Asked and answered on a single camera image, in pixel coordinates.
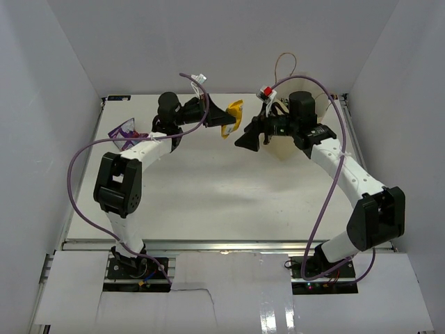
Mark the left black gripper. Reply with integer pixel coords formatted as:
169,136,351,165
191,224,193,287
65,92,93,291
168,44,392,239
174,94,235,128

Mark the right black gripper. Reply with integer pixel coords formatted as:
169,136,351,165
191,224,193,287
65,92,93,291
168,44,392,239
235,102,300,152

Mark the yellow M&M packet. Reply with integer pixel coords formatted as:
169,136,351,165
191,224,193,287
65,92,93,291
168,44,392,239
220,100,244,140

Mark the purple white snack pouch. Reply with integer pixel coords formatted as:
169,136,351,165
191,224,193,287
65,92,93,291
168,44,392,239
108,118,148,151

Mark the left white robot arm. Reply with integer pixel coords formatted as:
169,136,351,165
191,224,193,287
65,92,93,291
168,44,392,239
93,92,243,278

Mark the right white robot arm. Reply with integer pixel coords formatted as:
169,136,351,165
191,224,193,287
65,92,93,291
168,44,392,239
235,87,405,281

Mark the tan paper bag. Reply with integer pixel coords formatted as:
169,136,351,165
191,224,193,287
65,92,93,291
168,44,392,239
267,52,334,161

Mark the black XDOF label sticker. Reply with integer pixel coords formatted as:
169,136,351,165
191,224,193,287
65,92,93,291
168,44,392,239
106,95,131,101

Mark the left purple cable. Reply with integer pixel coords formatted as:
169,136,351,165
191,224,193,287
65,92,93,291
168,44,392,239
67,72,211,285

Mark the purple cable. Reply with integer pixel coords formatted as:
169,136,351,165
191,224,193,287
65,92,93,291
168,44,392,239
270,75,376,286
67,72,211,285

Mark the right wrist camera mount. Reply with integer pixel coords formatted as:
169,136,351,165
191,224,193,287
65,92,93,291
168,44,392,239
256,86,277,116

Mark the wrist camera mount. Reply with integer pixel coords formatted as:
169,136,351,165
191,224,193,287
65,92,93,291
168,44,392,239
191,73,207,98
256,86,277,116

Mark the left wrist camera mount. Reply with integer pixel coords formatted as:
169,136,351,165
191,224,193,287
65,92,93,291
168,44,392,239
191,73,207,98

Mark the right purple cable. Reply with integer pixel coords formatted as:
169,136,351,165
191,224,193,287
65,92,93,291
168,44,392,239
270,75,376,286

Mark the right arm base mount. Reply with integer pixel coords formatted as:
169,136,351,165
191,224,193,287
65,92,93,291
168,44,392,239
284,255,359,295

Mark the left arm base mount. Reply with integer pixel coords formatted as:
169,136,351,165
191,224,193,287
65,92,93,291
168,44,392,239
103,246,170,293

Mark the aluminium table frame rail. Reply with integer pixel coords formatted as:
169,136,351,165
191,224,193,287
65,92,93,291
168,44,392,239
62,239,307,255

